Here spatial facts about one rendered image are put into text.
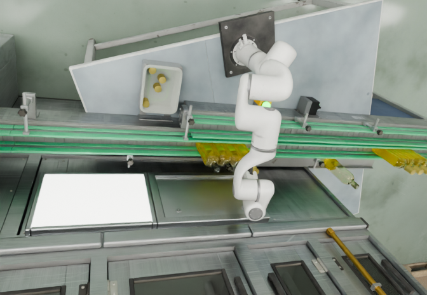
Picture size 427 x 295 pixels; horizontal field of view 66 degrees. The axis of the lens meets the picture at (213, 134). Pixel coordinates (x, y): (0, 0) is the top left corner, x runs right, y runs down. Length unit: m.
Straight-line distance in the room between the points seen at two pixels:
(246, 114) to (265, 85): 0.12
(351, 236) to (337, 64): 0.91
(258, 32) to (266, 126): 0.71
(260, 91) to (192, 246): 0.60
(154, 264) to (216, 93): 0.88
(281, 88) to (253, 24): 0.60
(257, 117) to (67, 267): 0.75
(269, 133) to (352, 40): 1.05
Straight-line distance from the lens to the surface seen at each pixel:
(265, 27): 1.64
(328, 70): 1.93
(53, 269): 1.19
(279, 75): 1.10
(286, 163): 1.89
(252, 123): 1.02
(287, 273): 1.30
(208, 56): 1.61
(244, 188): 1.12
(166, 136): 1.51
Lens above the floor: 2.24
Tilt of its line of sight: 57 degrees down
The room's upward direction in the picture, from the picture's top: 148 degrees clockwise
